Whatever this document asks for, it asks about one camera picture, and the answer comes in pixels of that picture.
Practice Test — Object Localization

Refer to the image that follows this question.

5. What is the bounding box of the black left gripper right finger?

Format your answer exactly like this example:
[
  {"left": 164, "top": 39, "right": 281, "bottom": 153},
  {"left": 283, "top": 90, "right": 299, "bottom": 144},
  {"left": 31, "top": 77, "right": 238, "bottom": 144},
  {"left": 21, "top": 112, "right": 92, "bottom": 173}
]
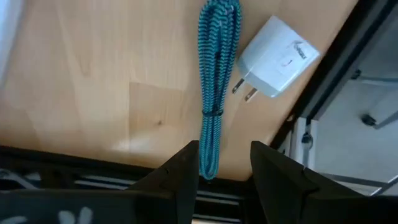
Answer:
[{"left": 249, "top": 141, "right": 398, "bottom": 224}]

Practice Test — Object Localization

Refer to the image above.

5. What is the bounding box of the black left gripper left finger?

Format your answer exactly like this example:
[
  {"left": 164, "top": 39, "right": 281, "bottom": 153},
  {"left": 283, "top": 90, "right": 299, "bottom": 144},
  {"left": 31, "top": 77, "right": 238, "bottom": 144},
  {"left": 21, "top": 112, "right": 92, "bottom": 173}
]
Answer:
[{"left": 124, "top": 140, "right": 200, "bottom": 224}]

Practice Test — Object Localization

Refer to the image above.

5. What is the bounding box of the teal braided cable bundle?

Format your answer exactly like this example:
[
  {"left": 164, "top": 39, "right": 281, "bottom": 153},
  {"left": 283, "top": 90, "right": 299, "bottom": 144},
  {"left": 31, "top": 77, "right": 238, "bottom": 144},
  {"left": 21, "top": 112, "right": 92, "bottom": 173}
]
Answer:
[{"left": 197, "top": 0, "right": 243, "bottom": 181}]

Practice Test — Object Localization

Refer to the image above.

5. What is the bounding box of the white wall charger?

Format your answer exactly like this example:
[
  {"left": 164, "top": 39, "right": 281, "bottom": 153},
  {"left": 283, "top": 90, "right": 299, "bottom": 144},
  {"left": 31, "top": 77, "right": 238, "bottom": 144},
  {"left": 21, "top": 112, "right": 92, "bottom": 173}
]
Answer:
[{"left": 231, "top": 15, "right": 321, "bottom": 103}]

